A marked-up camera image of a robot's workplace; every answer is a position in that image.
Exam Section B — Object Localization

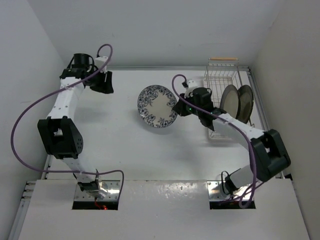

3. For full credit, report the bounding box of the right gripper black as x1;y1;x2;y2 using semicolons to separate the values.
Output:
173;92;202;117

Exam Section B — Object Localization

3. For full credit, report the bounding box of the blue floral white plate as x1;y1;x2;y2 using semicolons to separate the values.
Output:
137;84;178;129

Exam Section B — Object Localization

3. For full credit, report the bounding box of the grey rim cream plate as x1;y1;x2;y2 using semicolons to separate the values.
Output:
219;84;241;119

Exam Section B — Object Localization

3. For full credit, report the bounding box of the black checkered rim plate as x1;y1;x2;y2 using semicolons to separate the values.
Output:
237;85;254;124

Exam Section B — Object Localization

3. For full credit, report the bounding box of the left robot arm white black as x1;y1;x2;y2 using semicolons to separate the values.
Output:
37;53;114;198

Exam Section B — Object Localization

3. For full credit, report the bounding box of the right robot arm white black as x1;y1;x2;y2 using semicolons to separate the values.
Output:
173;87;291;195

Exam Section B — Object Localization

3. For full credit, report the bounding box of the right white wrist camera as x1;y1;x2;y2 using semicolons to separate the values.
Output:
185;79;203;94

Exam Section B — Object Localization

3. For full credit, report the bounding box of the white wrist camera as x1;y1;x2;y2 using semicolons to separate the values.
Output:
185;79;203;94
94;56;108;68

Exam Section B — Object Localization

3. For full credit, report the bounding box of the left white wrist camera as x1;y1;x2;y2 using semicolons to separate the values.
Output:
94;56;108;68

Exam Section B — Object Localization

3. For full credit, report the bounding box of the wire dish rack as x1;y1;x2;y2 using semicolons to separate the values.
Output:
204;57;255;127

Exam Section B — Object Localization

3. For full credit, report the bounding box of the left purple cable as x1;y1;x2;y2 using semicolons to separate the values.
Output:
10;44;125;198

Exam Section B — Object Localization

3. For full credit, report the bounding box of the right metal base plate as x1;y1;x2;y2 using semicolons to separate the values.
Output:
206;180;249;202

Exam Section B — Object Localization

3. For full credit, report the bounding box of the metal base plate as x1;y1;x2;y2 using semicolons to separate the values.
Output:
74;180;121;202
206;180;249;202

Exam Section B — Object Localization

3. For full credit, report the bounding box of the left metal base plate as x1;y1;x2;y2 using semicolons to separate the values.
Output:
74;180;121;202

